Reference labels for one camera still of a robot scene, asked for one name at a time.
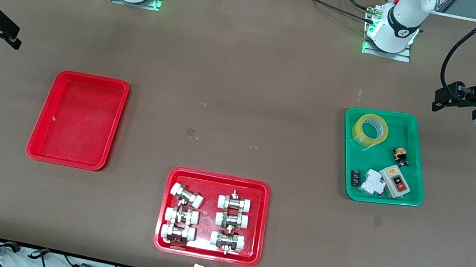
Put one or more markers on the yellow packing tape roll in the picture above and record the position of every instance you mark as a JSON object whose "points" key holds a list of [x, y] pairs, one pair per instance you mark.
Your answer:
{"points": [[355, 132]]}

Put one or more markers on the black orange push button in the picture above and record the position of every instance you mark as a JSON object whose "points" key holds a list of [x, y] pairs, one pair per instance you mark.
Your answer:
{"points": [[400, 156]]}

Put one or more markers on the grey on-off switch box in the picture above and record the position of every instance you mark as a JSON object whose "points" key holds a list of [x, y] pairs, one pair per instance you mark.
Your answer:
{"points": [[390, 175]]}

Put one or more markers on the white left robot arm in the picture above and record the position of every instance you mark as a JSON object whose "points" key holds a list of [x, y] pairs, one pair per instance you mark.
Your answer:
{"points": [[401, 25]]}

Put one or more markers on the red plastic tray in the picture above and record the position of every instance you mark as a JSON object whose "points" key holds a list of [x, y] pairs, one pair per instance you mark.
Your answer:
{"points": [[214, 183], [73, 124]]}

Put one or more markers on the chrome valve white ends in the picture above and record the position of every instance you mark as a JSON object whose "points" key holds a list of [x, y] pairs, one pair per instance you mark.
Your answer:
{"points": [[231, 220], [178, 233], [187, 195], [227, 240], [234, 202], [181, 216]]}

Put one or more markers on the green plastic tray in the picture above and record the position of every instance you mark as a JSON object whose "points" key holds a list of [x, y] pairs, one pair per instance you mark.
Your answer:
{"points": [[375, 162]]}

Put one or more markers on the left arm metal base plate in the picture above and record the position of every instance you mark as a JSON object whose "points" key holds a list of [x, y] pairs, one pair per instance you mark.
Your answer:
{"points": [[403, 58]]}

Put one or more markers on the white circuit breaker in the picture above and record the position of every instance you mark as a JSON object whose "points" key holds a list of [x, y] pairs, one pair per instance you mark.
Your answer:
{"points": [[372, 181]]}

